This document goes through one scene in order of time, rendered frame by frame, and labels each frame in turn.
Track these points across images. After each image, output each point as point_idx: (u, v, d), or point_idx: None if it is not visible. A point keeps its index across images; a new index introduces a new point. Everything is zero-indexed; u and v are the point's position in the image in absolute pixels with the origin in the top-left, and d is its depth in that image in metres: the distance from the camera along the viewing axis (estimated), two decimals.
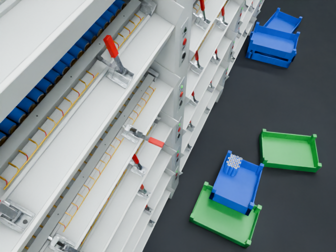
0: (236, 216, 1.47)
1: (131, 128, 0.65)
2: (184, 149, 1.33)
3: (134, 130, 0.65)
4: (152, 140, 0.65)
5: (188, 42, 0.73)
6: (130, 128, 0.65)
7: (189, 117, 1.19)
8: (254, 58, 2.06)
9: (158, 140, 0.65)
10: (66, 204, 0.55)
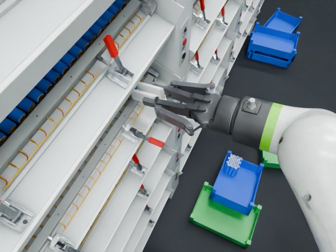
0: (236, 216, 1.47)
1: (131, 128, 0.65)
2: (184, 149, 1.33)
3: (134, 130, 0.65)
4: (152, 140, 0.65)
5: (188, 42, 0.73)
6: (130, 128, 0.65)
7: None
8: (254, 58, 2.06)
9: (158, 140, 0.65)
10: (66, 204, 0.55)
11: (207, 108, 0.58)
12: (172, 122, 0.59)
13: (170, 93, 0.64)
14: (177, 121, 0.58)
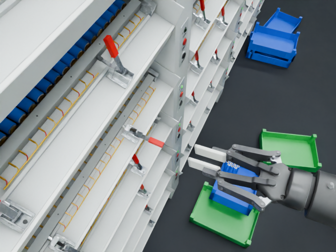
0: (236, 216, 1.47)
1: (131, 128, 0.65)
2: (184, 149, 1.33)
3: (134, 130, 0.65)
4: (152, 140, 0.65)
5: (188, 42, 0.73)
6: (130, 128, 0.65)
7: (189, 117, 1.19)
8: (254, 58, 2.06)
9: (158, 140, 0.65)
10: (66, 204, 0.55)
11: None
12: (255, 150, 0.61)
13: (223, 176, 0.59)
14: (261, 154, 0.62)
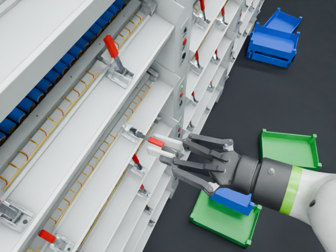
0: (236, 216, 1.47)
1: (131, 128, 0.65)
2: (184, 149, 1.33)
3: (134, 130, 0.65)
4: (152, 140, 0.65)
5: (188, 42, 0.73)
6: (130, 128, 0.65)
7: (189, 117, 1.19)
8: (254, 58, 2.06)
9: (158, 139, 0.65)
10: (57, 199, 0.55)
11: None
12: (210, 138, 0.64)
13: (177, 163, 0.62)
14: None
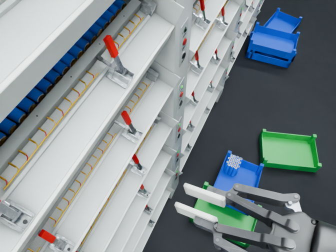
0: (236, 216, 1.47)
1: (124, 126, 0.66)
2: (184, 149, 1.33)
3: None
4: (126, 120, 0.63)
5: (188, 42, 0.73)
6: (123, 125, 0.66)
7: (189, 117, 1.19)
8: (254, 58, 2.06)
9: (125, 115, 0.62)
10: (57, 199, 0.55)
11: (293, 239, 0.42)
12: (264, 191, 0.46)
13: (221, 230, 0.43)
14: (273, 197, 0.46)
